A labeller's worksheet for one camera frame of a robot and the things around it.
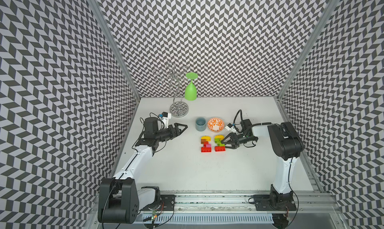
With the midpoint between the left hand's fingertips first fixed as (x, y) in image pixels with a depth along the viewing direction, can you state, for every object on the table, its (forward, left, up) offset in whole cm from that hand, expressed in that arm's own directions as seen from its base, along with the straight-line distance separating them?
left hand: (184, 129), depth 80 cm
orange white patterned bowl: (+14, -19, -16) cm, 29 cm away
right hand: (-3, -23, -14) cm, 27 cm away
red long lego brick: (-5, -12, -15) cm, 20 cm away
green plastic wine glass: (+24, -3, +5) cm, 24 cm away
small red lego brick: (-4, -21, -15) cm, 26 cm away
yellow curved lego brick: (+3, -13, -16) cm, 21 cm away
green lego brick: (-2, -20, -12) cm, 24 cm away
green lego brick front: (+1, -20, -15) cm, 25 cm away
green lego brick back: (-3, -22, -14) cm, 26 cm away
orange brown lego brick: (+1, -10, -16) cm, 19 cm away
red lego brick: (0, -13, -16) cm, 20 cm away
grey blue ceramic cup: (+13, -9, -14) cm, 21 cm away
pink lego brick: (-2, -14, -15) cm, 21 cm away
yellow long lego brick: (+3, -22, -15) cm, 27 cm away
